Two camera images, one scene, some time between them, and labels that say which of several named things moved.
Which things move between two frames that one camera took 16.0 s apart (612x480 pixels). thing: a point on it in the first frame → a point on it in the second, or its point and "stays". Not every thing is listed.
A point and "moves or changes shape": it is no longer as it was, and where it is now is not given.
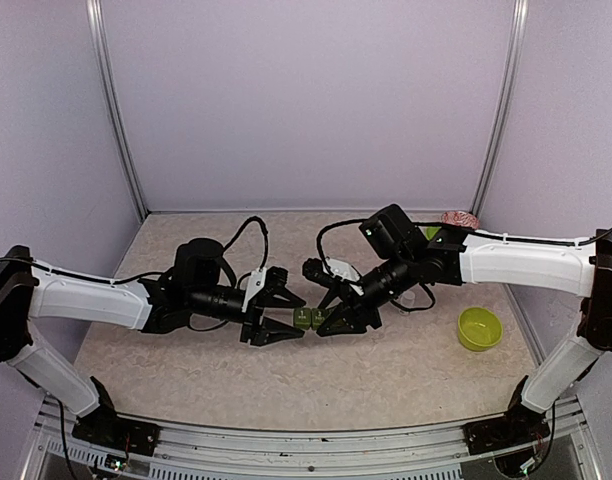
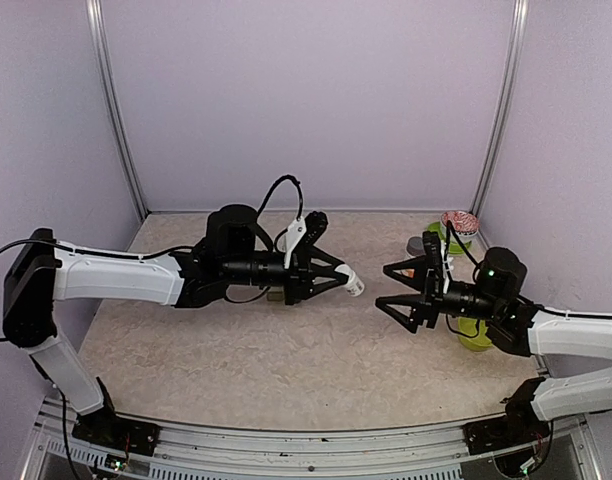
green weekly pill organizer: x=307 y=318 moves or changes shape
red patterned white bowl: x=460 y=218 stays
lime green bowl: x=479 y=329 stays
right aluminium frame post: x=519 y=28 stays
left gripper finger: x=272 y=331 → x=322 y=283
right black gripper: x=354 y=311 → x=429 y=304
